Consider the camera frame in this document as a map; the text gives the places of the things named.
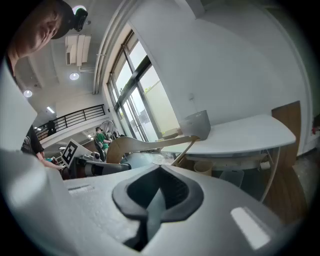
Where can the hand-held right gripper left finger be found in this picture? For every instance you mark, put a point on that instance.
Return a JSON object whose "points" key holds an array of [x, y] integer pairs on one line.
{"points": [[100, 212]]}

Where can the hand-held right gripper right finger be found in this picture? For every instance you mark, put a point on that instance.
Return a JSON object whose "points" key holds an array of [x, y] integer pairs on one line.
{"points": [[220, 200]]}

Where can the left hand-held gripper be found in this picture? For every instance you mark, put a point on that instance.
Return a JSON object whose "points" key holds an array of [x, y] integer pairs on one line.
{"points": [[71, 152]]}

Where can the wooden clothes hanger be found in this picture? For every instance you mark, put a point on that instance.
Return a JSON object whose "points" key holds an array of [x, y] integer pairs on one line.
{"points": [[130, 145]]}

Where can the grey plastic tray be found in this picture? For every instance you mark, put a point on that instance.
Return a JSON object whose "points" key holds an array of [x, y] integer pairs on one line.
{"points": [[197, 123]]}

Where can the person's left forearm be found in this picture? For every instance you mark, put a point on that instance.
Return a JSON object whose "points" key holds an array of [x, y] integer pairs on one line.
{"points": [[50, 163]]}

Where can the beige waste basket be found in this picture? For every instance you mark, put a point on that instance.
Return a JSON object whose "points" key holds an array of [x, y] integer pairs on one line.
{"points": [[203, 168]]}

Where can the black balcony railing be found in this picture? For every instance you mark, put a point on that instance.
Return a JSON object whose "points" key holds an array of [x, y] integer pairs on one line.
{"points": [[75, 117]]}

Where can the white table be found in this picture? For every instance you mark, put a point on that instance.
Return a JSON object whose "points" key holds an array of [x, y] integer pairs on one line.
{"points": [[237, 140]]}

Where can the rectangular ceiling light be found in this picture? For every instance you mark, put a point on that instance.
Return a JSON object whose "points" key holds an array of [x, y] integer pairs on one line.
{"points": [[50, 109]]}

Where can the round ceiling light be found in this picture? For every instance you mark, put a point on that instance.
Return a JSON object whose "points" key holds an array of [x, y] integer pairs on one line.
{"points": [[27, 93], [74, 76], [78, 8]]}

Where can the brown wooden board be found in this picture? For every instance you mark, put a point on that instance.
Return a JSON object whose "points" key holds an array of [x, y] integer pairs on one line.
{"points": [[287, 120]]}

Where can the white ceiling air vent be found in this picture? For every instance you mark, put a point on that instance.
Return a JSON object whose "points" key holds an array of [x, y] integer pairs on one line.
{"points": [[77, 50]]}

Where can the person's face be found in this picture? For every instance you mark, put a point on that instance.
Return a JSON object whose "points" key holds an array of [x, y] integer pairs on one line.
{"points": [[37, 30]]}

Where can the glass window wall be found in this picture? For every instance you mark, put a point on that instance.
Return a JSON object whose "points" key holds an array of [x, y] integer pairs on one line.
{"points": [[140, 100]]}

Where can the black head-worn camera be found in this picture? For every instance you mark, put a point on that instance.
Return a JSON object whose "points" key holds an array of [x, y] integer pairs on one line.
{"points": [[80, 20]]}

